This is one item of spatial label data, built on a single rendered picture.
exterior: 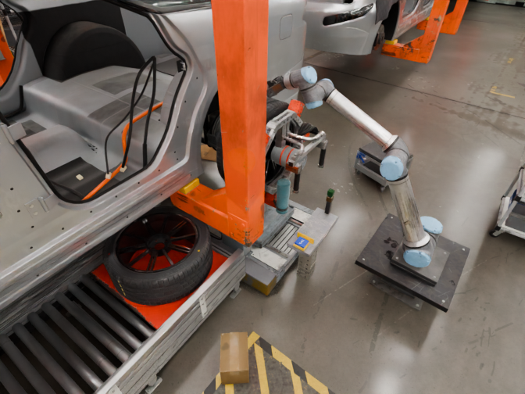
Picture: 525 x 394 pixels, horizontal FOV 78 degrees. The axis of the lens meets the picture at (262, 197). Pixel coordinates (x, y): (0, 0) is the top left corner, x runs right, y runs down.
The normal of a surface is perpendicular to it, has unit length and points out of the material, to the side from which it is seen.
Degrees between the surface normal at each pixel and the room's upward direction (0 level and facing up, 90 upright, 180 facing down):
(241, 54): 90
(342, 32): 89
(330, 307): 0
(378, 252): 0
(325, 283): 0
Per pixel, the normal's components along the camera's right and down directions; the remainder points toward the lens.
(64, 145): 0.63, -0.20
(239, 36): -0.58, 0.52
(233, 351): 0.01, -0.76
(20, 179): 0.82, 0.36
